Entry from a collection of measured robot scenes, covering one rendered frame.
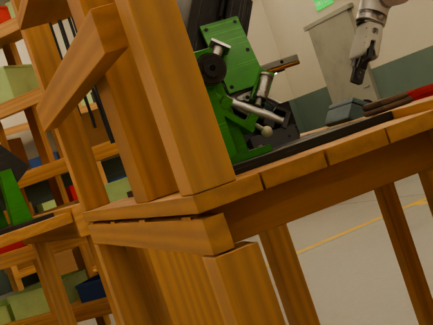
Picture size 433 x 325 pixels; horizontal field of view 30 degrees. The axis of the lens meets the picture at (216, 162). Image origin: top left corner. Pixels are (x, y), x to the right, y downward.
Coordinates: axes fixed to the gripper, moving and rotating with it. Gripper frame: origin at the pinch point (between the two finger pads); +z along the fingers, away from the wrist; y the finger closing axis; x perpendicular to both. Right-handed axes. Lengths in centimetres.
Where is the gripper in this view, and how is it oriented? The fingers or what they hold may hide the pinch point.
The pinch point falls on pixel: (357, 76)
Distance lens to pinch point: 231.0
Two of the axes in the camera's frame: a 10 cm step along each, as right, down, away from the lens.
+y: -2.9, 0.8, 9.5
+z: -2.5, 9.5, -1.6
